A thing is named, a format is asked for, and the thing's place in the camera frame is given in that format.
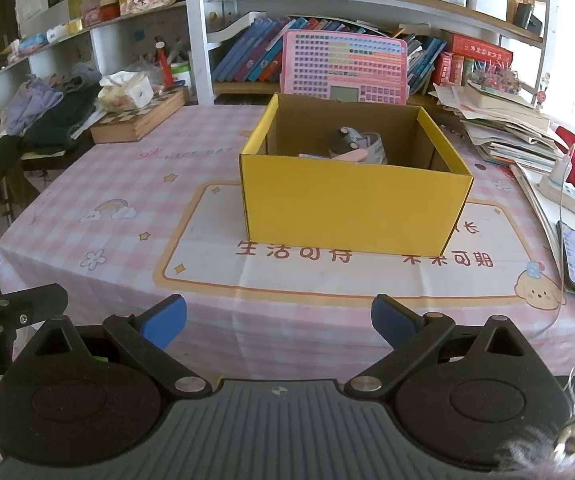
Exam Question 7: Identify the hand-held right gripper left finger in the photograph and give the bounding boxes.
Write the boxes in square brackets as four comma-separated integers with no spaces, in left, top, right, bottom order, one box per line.
[20,295,212,401]

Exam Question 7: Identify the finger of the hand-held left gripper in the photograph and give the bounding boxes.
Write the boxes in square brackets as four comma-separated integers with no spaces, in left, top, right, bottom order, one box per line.
[0,284,68,333]

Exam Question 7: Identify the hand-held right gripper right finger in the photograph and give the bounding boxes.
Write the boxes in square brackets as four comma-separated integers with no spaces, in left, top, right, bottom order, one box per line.
[345,294,541,400]

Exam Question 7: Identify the yellow cardboard box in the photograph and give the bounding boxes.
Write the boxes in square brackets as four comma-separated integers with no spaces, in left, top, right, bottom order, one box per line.
[239,92,474,257]

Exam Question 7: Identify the pink plush pig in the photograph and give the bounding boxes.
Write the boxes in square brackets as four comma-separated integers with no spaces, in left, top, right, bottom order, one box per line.
[299,149,369,164]

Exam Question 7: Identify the pink checked tablecloth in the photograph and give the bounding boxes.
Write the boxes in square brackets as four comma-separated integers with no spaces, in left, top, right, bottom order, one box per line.
[0,102,575,378]

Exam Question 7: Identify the pile of clothes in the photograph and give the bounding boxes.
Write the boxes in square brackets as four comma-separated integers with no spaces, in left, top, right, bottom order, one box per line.
[0,62,106,161]

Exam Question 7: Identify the white paper sheets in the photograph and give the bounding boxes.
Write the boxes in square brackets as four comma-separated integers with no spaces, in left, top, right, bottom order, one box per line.
[510,162,575,301]

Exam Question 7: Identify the wooden chess box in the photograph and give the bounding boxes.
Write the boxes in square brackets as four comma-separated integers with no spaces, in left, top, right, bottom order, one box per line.
[90,87,189,144]

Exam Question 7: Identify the white power strip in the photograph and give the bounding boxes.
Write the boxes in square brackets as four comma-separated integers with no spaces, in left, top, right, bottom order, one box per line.
[539,177,575,225]

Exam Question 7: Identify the white tissue box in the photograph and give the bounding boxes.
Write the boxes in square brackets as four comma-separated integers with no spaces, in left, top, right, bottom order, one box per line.
[98,71,154,112]

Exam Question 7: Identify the white charger plug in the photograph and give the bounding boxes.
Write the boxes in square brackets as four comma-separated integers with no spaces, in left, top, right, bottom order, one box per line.
[550,155,572,186]

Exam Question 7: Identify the pile of papers and books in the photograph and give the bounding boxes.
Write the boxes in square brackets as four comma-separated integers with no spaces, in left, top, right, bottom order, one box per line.
[432,80,568,166]

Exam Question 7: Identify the green and white jar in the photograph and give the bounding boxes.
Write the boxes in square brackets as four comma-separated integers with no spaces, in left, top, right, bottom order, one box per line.
[170,62,192,88]

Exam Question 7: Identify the white side shelf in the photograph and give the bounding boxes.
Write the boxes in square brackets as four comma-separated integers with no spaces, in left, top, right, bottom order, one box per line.
[0,0,203,106]

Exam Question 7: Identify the red marker bottle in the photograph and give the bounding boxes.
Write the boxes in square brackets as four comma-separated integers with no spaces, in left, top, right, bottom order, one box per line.
[155,36,176,88]

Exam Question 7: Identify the pink learning tablet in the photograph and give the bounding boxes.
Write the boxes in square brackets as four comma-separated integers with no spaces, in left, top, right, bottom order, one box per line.
[280,30,409,107]

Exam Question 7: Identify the white bookshelf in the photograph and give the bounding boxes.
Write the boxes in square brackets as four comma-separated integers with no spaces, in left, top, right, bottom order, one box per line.
[182,0,553,106]

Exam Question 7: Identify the red boxed book set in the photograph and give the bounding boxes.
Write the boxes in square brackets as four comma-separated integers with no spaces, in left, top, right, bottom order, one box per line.
[432,32,514,86]

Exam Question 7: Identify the row of blue books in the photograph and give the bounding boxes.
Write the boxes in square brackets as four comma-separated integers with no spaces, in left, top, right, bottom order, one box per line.
[212,16,448,83]

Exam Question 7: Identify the small black box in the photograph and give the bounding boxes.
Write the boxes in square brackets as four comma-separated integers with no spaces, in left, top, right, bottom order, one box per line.
[512,2,543,33]

